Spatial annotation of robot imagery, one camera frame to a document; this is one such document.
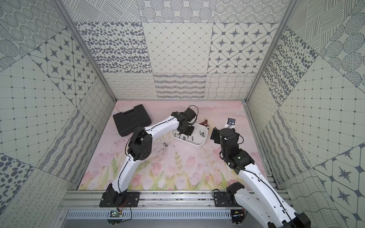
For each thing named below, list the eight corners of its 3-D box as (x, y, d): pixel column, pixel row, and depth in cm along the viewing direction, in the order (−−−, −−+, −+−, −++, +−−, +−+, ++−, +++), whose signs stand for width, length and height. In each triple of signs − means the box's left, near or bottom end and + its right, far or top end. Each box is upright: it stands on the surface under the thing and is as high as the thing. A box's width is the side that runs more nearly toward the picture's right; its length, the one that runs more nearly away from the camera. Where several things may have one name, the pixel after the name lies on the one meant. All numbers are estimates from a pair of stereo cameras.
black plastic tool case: (122, 138, 100) (119, 133, 95) (115, 119, 110) (112, 114, 105) (152, 124, 107) (150, 119, 103) (143, 108, 118) (141, 103, 113)
